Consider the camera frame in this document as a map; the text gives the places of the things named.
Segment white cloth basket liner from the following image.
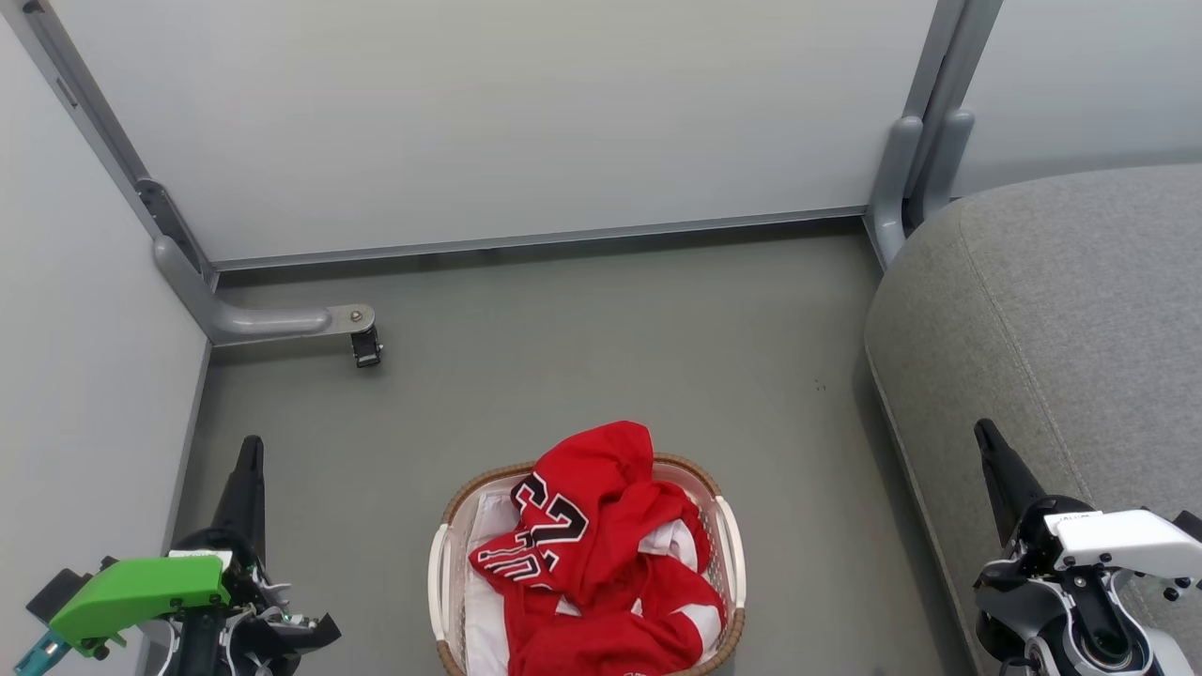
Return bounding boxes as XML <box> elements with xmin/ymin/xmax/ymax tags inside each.
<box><xmin>462</xmin><ymin>488</ymin><xmax>527</xmax><ymax>676</ymax></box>

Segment grey partition post with foot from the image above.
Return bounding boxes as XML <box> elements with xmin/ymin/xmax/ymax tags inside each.
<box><xmin>0</xmin><ymin>0</ymin><xmax>377</xmax><ymax>346</ymax></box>

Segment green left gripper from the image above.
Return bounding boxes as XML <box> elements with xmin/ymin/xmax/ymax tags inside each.
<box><xmin>47</xmin><ymin>435</ymin><xmax>342</xmax><ymax>676</ymax></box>

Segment red jersey with number print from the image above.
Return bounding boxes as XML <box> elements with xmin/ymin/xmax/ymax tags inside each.
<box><xmin>468</xmin><ymin>421</ymin><xmax>710</xmax><ymax>611</ymax></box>

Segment grey double partition post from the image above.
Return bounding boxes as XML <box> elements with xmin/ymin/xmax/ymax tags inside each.
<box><xmin>866</xmin><ymin>0</ymin><xmax>1006</xmax><ymax>271</ymax></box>

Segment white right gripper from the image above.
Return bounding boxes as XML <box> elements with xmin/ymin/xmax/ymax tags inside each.
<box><xmin>974</xmin><ymin>419</ymin><xmax>1202</xmax><ymax>607</ymax></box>

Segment red shorts with white stripe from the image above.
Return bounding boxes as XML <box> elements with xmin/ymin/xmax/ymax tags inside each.
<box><xmin>505</xmin><ymin>554</ymin><xmax>729</xmax><ymax>676</ymax></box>

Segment grey partition bottom rail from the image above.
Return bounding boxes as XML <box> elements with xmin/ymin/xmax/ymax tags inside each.
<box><xmin>214</xmin><ymin>207</ymin><xmax>870</xmax><ymax>273</ymax></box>

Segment grey fabric sofa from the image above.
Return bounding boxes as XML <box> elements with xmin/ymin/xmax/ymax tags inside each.
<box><xmin>864</xmin><ymin>164</ymin><xmax>1202</xmax><ymax>676</ymax></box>

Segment white woven laundry basket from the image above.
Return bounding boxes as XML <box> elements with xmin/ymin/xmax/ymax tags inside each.
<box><xmin>428</xmin><ymin>453</ymin><xmax>747</xmax><ymax>676</ymax></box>

